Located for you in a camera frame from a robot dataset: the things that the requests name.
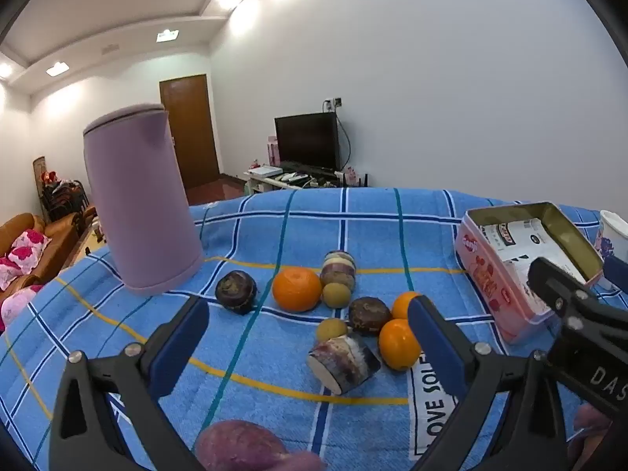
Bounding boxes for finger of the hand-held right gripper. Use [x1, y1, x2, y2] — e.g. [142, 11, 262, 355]
[603, 255, 628, 289]
[527, 257, 628, 335]

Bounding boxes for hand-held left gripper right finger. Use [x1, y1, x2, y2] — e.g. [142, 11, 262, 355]
[407, 296, 576, 471]

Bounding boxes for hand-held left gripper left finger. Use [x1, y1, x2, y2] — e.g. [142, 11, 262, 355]
[48, 297, 211, 471]

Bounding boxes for small orange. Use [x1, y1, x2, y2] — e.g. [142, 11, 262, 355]
[379, 319, 423, 371]
[391, 291, 424, 321]

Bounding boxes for pink tin box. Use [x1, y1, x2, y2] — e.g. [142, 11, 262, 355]
[454, 201, 605, 345]

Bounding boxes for brown roll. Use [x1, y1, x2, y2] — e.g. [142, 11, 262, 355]
[307, 334, 382, 396]

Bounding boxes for green kiwi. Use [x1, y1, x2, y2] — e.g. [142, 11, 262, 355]
[316, 318, 350, 343]
[321, 282, 351, 309]

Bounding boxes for purple sweet potato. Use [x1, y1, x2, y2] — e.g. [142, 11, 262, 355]
[195, 419, 327, 471]

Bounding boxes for large orange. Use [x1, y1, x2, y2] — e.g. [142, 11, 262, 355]
[272, 266, 323, 312]

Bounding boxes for person's right hand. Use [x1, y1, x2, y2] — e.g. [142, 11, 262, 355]
[568, 405, 614, 471]

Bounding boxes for white flower print cup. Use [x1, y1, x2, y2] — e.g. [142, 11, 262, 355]
[597, 210, 628, 291]

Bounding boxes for printed paper sheet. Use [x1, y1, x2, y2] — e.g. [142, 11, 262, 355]
[478, 218, 584, 315]

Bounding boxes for purple tumbler bottle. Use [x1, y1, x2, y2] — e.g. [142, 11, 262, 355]
[82, 103, 205, 296]

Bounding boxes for orange leather sofa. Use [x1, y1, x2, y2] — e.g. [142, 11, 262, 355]
[0, 206, 99, 305]

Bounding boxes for pink flower cushion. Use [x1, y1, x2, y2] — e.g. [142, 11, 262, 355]
[9, 230, 52, 273]
[0, 255, 23, 290]
[0, 285, 45, 332]

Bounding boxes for blue plaid cloth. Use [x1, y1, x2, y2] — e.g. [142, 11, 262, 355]
[0, 187, 628, 471]

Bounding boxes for stack of dark chairs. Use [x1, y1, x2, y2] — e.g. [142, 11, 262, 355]
[39, 179, 90, 223]

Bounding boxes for white television stand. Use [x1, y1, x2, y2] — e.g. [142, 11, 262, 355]
[244, 167, 344, 202]

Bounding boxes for brown wooden door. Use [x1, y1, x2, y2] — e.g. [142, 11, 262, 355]
[159, 75, 220, 190]

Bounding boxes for black television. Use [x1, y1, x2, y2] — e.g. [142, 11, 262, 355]
[274, 112, 341, 172]

